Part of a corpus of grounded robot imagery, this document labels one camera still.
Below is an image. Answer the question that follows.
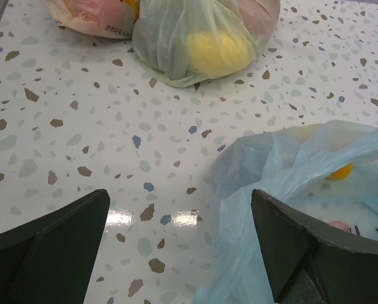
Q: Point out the blue printed plastic bag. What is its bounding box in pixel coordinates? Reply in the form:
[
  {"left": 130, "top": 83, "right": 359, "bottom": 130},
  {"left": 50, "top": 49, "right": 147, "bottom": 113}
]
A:
[{"left": 194, "top": 120, "right": 378, "bottom": 303}]

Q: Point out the orange knotted plastic bag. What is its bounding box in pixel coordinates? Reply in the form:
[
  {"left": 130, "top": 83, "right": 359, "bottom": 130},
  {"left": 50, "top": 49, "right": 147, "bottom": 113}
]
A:
[{"left": 44, "top": 0, "right": 140, "bottom": 39}]

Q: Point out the green knotted plastic bag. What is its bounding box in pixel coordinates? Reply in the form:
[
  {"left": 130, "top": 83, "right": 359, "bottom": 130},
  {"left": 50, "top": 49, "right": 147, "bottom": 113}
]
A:
[{"left": 132, "top": 0, "right": 280, "bottom": 87}]

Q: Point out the pink fruit in orange bag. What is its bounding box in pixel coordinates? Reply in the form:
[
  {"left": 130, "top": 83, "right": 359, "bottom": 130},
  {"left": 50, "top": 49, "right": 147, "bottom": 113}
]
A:
[{"left": 69, "top": 0, "right": 123, "bottom": 24}]

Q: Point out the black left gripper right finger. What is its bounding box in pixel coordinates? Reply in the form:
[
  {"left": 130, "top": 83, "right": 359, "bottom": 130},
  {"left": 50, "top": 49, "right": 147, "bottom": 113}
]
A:
[{"left": 251, "top": 190, "right": 378, "bottom": 303}]

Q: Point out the yellow fruit in green bag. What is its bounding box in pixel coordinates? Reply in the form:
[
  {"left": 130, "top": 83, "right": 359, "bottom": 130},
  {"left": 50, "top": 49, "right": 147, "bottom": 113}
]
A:
[{"left": 187, "top": 31, "right": 253, "bottom": 79}]

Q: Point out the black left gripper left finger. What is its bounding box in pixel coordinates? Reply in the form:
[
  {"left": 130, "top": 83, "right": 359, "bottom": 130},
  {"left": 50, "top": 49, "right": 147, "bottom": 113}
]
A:
[{"left": 0, "top": 189, "right": 110, "bottom": 303}]

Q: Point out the orange toy mango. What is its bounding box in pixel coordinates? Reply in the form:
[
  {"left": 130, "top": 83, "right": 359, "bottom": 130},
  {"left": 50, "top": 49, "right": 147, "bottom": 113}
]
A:
[{"left": 326, "top": 162, "right": 353, "bottom": 181}]

